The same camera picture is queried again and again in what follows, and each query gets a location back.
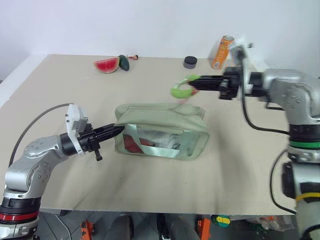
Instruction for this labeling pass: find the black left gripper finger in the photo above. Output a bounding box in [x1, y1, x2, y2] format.
[98, 126, 125, 144]
[93, 123, 119, 136]

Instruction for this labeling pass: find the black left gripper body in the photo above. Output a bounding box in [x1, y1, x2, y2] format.
[77, 124, 104, 162]

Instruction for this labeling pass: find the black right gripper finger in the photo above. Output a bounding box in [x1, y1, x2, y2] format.
[190, 82, 224, 92]
[188, 74, 225, 84]

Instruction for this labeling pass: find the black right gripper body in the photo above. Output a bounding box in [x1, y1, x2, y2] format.
[218, 66, 243, 101]

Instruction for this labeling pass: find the green plush keychain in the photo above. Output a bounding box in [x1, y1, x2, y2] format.
[170, 74, 200, 100]

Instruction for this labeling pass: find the green zip pouch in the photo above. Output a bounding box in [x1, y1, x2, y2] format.
[114, 102, 211, 162]

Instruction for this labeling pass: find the black and grey round lid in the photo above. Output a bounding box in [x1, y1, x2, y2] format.
[183, 55, 198, 70]

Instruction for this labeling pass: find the orange drink can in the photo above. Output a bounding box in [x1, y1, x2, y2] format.
[211, 34, 236, 70]

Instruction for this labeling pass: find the toy watermelon slice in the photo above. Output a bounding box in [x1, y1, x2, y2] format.
[93, 57, 121, 74]

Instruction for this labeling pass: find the dark green toy avocado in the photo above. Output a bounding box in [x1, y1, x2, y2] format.
[117, 54, 131, 72]

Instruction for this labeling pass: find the orange metal stand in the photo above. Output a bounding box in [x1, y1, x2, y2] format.
[196, 216, 214, 240]
[79, 219, 96, 240]

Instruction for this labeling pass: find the dark rounded shape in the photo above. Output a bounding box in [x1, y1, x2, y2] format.
[156, 213, 199, 240]
[104, 214, 135, 240]

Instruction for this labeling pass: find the green and yellow toy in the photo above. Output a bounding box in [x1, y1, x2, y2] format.
[211, 214, 231, 229]

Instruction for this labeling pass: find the clear plastic bag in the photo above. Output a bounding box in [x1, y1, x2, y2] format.
[246, 214, 297, 232]

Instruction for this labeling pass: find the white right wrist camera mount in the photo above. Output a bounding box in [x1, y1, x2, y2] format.
[229, 37, 264, 96]

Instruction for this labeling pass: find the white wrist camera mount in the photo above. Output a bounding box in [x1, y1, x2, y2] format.
[229, 37, 264, 96]
[64, 103, 95, 157]

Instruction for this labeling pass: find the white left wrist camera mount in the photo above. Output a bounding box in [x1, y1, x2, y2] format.
[64, 103, 95, 157]

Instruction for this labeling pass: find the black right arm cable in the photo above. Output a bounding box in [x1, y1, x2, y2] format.
[236, 48, 298, 216]

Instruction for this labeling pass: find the grey left arm cable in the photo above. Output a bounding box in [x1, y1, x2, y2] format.
[8, 102, 76, 168]

